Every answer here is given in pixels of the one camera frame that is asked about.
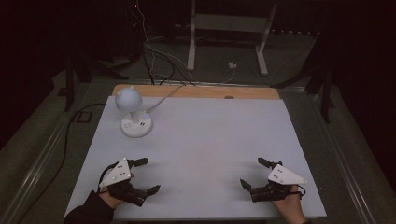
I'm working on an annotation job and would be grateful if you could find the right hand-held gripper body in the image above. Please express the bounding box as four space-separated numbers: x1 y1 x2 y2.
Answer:
250 163 308 203

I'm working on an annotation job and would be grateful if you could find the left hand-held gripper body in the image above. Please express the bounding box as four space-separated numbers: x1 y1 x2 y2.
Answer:
98 157 149 208

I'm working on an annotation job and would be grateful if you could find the person's left hand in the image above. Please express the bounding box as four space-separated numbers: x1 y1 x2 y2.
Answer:
100 189 126 210

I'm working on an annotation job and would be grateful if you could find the person's right hand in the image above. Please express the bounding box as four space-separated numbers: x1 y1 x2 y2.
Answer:
270 185 308 224

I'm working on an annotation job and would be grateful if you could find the white table sheet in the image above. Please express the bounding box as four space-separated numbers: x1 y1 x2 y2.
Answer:
64 94 328 220

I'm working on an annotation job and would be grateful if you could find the white round-headed desk lamp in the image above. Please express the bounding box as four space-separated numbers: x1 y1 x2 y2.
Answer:
114 86 154 139

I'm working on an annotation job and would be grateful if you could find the wooden table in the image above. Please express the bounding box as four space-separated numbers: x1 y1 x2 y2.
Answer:
111 83 281 101

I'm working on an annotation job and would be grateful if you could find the black tripod stand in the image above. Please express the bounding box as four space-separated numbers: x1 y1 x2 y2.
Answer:
270 31 337 125
57 52 130 113

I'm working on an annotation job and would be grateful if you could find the white metal stand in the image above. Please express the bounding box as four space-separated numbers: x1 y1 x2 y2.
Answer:
186 0 278 77

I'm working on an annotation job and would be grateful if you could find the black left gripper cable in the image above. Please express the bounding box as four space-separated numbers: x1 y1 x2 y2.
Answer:
97 161 120 194

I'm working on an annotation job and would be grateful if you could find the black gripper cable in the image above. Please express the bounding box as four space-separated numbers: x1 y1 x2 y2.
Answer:
97 161 120 194
292 184 308 201

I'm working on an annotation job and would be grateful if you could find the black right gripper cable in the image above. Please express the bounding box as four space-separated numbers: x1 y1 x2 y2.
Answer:
292 184 308 201

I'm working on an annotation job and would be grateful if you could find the long black floor cable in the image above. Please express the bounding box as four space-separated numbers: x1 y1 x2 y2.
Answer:
17 102 106 224

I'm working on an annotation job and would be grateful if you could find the metal floor rail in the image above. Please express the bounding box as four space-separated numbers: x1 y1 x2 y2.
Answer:
0 116 78 224
309 91 379 224

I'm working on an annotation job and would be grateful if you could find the white lamp cable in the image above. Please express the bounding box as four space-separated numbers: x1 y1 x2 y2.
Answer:
145 84 185 114

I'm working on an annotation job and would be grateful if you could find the black square floor bracket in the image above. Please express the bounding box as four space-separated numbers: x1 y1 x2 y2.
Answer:
75 110 93 123

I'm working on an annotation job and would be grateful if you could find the bundle of black cables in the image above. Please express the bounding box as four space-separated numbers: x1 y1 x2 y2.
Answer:
140 41 196 87

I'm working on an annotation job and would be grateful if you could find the thin white hanging cable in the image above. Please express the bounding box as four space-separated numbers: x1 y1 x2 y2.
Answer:
135 0 200 84

